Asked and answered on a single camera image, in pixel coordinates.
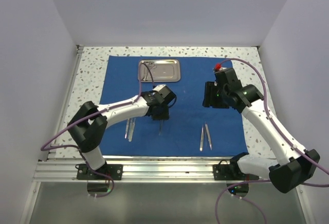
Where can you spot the steel instrument tray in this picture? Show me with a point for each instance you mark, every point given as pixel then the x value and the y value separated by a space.
pixel 166 70

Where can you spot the steel scalpel handle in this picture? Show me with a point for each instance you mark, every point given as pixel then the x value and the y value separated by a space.
pixel 127 128

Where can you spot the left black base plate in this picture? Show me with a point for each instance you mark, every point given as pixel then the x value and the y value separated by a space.
pixel 113 170

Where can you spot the steel forceps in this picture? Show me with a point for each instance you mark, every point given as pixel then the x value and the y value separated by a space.
pixel 131 129

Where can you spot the steel scissors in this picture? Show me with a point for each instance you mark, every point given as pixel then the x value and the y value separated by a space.
pixel 147 72

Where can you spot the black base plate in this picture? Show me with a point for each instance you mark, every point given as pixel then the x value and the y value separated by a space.
pixel 222 171
pixel 113 170

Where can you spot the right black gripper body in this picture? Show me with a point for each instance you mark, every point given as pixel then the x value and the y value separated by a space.
pixel 221 100

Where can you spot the thin steel tweezers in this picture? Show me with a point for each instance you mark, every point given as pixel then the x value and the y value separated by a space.
pixel 205 135

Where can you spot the wide steel tweezers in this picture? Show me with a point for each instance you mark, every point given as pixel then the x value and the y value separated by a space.
pixel 202 139

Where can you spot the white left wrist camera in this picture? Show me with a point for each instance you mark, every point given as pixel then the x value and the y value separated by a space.
pixel 159 87

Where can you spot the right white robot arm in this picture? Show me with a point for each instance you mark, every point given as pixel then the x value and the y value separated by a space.
pixel 292 165

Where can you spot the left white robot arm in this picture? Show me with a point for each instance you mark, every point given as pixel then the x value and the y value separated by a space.
pixel 88 125

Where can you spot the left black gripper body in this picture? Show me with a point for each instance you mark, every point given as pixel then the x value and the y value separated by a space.
pixel 163 114

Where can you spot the pointed steel tweezers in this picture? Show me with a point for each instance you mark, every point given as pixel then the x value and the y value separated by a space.
pixel 208 135

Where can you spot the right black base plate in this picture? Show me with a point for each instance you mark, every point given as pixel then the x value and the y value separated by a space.
pixel 222 171

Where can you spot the steel hemostat clamp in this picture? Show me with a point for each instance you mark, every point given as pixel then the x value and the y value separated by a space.
pixel 161 126

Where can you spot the blue surgical cloth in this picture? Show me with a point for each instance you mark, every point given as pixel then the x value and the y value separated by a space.
pixel 181 133

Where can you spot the aluminium mounting rail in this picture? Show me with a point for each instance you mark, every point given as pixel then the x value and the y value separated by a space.
pixel 137 169

